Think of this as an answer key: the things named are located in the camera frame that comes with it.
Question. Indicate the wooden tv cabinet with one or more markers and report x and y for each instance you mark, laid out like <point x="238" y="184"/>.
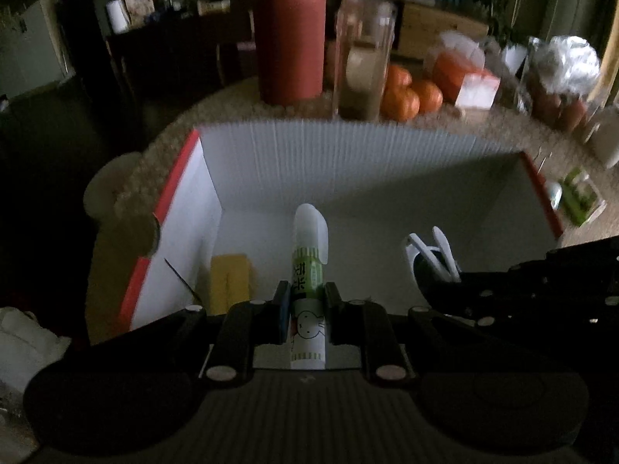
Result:
<point x="402" y="27"/>

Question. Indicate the yellow rectangular box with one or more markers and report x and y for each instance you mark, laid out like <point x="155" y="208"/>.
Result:
<point x="230" y="282"/>

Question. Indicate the green white bottle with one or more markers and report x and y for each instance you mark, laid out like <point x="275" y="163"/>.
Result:
<point x="310" y="256"/>

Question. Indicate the red white cardboard box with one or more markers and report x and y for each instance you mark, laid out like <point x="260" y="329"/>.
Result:
<point x="234" y="189"/>

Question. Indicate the tall red thermos bottle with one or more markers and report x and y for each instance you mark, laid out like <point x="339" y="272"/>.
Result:
<point x="290" y="41"/>

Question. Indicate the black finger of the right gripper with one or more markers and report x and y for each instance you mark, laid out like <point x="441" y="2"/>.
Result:
<point x="575" y="285"/>

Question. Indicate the orange fruit left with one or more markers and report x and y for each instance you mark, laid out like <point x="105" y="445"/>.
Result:
<point x="400" y="104"/>

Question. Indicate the white paper roll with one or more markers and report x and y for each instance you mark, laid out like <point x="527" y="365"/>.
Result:
<point x="118" y="17"/>

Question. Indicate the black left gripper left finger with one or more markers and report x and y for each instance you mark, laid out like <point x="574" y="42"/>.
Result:
<point x="262" y="321"/>

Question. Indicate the white plastic bag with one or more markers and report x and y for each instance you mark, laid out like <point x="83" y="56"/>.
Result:
<point x="567" y="65"/>

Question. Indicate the orange fruit right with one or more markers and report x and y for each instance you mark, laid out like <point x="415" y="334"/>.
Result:
<point x="430" y="96"/>

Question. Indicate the orange tissue pack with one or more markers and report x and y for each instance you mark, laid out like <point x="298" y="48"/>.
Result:
<point x="457" y="65"/>

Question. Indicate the orange fruit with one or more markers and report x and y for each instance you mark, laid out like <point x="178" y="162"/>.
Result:
<point x="398" y="77"/>
<point x="430" y="96"/>
<point x="400" y="104"/>

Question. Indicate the clear glass jar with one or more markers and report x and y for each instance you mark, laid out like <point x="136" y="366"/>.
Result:
<point x="362" y="58"/>

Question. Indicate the orange fruit middle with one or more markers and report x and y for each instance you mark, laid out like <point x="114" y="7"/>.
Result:
<point x="398" y="77"/>

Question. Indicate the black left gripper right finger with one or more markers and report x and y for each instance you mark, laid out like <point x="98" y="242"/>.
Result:
<point x="352" y="322"/>

